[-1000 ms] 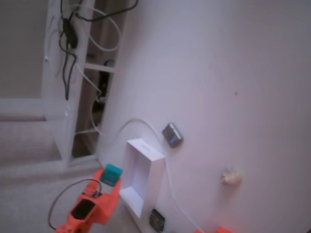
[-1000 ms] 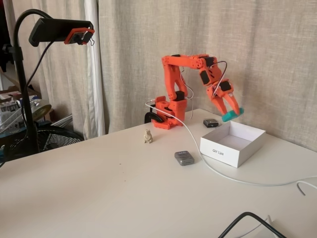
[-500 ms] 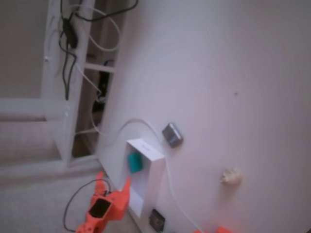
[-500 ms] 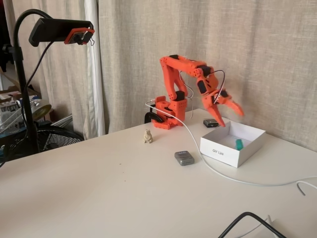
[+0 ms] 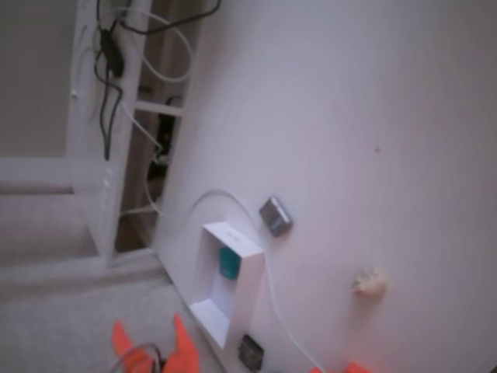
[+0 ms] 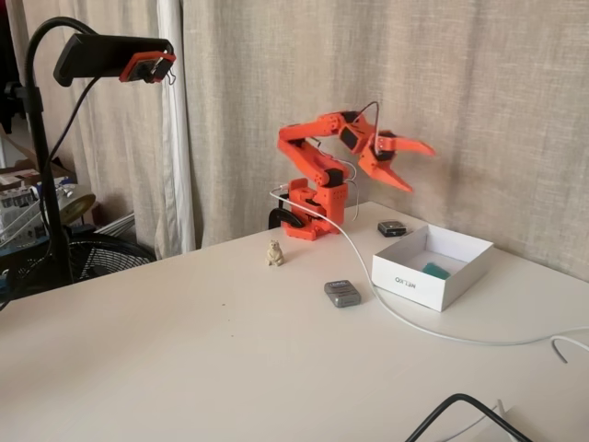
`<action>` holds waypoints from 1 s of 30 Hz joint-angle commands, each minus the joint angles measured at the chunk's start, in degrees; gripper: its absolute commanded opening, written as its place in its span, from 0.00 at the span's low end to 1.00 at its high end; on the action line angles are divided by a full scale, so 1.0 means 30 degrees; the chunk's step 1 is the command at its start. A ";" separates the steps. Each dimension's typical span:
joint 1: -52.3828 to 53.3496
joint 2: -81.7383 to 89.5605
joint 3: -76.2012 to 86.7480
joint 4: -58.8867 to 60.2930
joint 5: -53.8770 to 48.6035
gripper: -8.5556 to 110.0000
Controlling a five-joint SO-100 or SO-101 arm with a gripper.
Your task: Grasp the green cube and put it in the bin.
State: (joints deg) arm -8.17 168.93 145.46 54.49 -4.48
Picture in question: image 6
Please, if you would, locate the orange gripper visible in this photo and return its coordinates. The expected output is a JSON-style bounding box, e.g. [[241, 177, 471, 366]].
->
[[357, 130, 436, 193]]

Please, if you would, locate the small green cube box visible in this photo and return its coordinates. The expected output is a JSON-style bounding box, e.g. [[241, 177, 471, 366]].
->
[[421, 262, 451, 280]]

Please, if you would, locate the white cardboard bin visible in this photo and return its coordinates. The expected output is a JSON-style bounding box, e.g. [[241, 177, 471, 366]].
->
[[371, 224, 495, 313]]

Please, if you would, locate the small black box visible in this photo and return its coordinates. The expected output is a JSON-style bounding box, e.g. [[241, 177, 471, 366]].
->
[[376, 219, 409, 238]]

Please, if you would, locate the beige linen curtain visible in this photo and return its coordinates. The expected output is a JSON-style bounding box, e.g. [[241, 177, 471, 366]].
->
[[181, 0, 589, 282]]

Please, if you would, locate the black table clamp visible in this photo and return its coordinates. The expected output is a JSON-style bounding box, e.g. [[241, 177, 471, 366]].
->
[[267, 207, 307, 231]]

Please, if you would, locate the small gray box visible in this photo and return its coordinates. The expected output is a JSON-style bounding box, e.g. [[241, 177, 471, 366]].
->
[[323, 279, 363, 308]]

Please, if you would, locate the beige bear figurine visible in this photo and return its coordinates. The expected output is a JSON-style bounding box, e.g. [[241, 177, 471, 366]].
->
[[265, 238, 285, 268]]

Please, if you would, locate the black floor fan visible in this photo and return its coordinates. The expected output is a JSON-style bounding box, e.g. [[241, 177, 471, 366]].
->
[[0, 225, 157, 300]]

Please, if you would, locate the yellowish lamp shade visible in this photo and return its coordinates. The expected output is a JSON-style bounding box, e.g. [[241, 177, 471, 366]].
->
[[57, 192, 98, 227]]

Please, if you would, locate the black gooseneck stand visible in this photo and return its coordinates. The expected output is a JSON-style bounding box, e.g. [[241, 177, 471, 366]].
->
[[22, 17, 100, 285]]

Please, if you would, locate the brown cardboard box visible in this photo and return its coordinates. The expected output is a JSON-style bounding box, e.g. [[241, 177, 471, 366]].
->
[[0, 133, 77, 185]]

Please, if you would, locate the gray gripper servo wire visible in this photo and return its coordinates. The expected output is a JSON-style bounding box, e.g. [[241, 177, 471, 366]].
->
[[356, 100, 381, 148]]

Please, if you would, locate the long white cable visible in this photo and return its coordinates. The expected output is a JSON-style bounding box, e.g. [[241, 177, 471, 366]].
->
[[269, 186, 589, 346]]

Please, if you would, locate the thick black cable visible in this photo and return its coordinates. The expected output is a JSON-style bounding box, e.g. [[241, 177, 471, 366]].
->
[[404, 393, 535, 442]]

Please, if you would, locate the short white cable end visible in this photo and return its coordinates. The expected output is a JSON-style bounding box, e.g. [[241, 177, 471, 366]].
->
[[550, 337, 589, 365]]

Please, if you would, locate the camera on black gooseneck stand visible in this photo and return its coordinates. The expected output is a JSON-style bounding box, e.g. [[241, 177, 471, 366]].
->
[[6, 0, 203, 259]]

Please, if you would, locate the orange camera mount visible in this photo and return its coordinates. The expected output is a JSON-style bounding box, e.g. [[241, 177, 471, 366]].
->
[[118, 52, 178, 85]]

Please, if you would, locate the black camera holder bar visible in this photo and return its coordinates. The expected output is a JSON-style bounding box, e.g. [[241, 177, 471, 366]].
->
[[52, 32, 176, 87]]

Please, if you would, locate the black camera cable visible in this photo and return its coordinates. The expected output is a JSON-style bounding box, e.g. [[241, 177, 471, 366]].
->
[[0, 76, 101, 309]]

